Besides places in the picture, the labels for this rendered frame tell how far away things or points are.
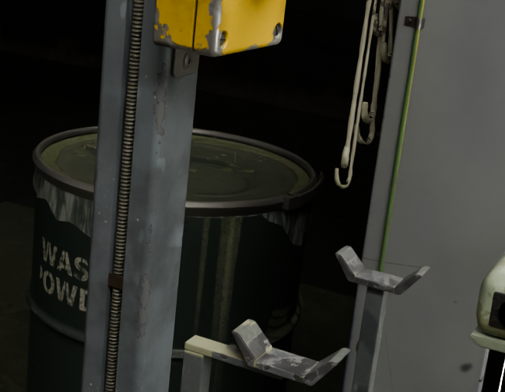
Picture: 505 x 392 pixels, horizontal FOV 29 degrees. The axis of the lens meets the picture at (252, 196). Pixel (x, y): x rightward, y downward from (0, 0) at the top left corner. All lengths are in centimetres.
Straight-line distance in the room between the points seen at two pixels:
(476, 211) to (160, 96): 55
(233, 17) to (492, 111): 53
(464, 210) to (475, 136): 9
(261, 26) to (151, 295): 24
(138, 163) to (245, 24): 14
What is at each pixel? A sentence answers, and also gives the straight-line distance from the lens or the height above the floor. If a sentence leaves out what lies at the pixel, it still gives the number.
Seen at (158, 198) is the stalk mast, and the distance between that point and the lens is 79.
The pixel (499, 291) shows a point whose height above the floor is 120.
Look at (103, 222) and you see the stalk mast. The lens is 81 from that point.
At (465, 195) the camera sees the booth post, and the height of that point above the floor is 109.
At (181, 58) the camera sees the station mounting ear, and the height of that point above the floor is 128.
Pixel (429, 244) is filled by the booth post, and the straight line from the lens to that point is 124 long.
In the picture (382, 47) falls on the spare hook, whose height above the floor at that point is 124.
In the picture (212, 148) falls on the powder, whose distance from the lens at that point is 218.
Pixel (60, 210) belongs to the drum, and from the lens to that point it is 182.
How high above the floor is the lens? 140
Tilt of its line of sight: 17 degrees down
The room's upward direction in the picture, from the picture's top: 6 degrees clockwise
